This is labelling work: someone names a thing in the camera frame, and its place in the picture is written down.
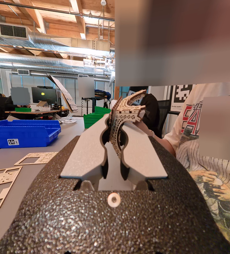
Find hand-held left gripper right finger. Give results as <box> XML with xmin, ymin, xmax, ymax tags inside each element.
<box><xmin>120</xmin><ymin>122</ymin><xmax>168</xmax><ymax>188</ymax></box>

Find blue plastic bin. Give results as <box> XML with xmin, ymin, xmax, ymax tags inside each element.
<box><xmin>0</xmin><ymin>120</ymin><xmax>61</xmax><ymax>149</ymax></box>

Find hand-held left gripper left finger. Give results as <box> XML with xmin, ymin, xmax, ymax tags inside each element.
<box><xmin>60</xmin><ymin>116</ymin><xmax>110</xmax><ymax>188</ymax></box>

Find ceiling vent grille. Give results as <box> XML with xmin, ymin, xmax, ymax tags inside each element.
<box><xmin>0</xmin><ymin>22</ymin><xmax>28</xmax><ymax>39</ymax></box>

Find black white marker sign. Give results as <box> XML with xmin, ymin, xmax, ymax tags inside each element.
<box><xmin>170</xmin><ymin>84</ymin><xmax>194</xmax><ymax>111</ymax></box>

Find wooden tower base model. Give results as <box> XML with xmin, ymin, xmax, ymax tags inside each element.
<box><xmin>108</xmin><ymin>89</ymin><xmax>147</xmax><ymax>160</ymax></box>

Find person's right forearm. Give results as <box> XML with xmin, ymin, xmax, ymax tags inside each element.
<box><xmin>154</xmin><ymin>136</ymin><xmax>176</xmax><ymax>158</ymax></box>

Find black computer monitor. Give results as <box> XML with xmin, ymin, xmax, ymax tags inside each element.
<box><xmin>31</xmin><ymin>87</ymin><xmax>57</xmax><ymax>105</ymax></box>

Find metal air duct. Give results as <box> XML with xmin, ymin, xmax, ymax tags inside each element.
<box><xmin>0</xmin><ymin>27</ymin><xmax>115</xmax><ymax>57</ymax></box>
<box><xmin>0</xmin><ymin>51</ymin><xmax>115</xmax><ymax>77</ymax></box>

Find long wooden parts sheet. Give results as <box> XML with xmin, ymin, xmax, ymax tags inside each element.
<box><xmin>14</xmin><ymin>152</ymin><xmax>59</xmax><ymax>166</ymax></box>

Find black office chair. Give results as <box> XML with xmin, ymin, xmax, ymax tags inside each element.
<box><xmin>158</xmin><ymin>99</ymin><xmax>173</xmax><ymax>138</ymax></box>

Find wooden puzzle frame sheet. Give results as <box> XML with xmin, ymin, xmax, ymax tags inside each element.
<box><xmin>0</xmin><ymin>166</ymin><xmax>22</xmax><ymax>213</ymax></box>

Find person's printed shirt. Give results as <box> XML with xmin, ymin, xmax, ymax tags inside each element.
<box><xmin>163</xmin><ymin>83</ymin><xmax>230</xmax><ymax>254</ymax></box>

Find wooden document stand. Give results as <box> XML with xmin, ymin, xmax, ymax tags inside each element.
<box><xmin>58</xmin><ymin>93</ymin><xmax>78</xmax><ymax>124</ymax></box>

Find printed instruction sheet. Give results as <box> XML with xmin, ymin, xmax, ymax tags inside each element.
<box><xmin>47</xmin><ymin>73</ymin><xmax>77</xmax><ymax>112</ymax></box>

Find person's right hand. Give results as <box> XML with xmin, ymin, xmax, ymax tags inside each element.
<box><xmin>136</xmin><ymin>121</ymin><xmax>155</xmax><ymax>138</ymax></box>

